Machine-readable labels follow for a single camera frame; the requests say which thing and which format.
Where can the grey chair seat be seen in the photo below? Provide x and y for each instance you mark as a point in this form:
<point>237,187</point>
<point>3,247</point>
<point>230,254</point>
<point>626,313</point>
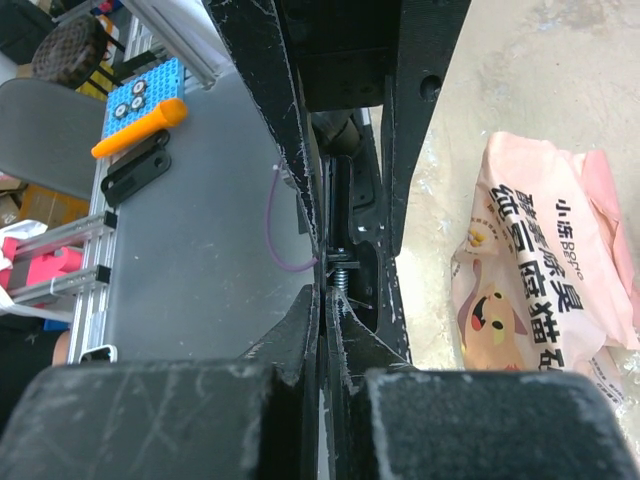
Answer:
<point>47,133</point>

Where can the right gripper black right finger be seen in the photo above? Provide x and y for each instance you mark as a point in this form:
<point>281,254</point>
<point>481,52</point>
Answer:
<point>390,420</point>

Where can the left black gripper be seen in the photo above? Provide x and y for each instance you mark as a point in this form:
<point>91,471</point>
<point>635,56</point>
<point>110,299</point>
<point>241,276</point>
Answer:
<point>342,51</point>

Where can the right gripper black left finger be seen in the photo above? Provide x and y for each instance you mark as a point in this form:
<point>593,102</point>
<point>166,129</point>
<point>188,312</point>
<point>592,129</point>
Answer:
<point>252,417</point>

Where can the blue pegboard block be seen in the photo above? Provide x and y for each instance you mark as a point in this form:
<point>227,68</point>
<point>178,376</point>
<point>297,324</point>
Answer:
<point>138,97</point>

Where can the orange plastic handle tool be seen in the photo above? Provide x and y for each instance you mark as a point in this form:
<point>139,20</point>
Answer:
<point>167,114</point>

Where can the black flat bracket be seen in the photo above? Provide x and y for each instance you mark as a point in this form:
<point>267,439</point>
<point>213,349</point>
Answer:
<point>136,169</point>

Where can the aluminium frame rail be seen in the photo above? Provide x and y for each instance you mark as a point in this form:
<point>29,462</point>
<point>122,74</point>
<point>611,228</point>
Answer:
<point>60,274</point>

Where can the black bag clip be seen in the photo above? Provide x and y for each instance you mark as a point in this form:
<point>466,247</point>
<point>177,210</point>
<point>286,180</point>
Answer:
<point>352,262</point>

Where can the orange cat litter bag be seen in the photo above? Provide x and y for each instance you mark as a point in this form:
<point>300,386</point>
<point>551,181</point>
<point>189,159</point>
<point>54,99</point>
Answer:
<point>544,279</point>

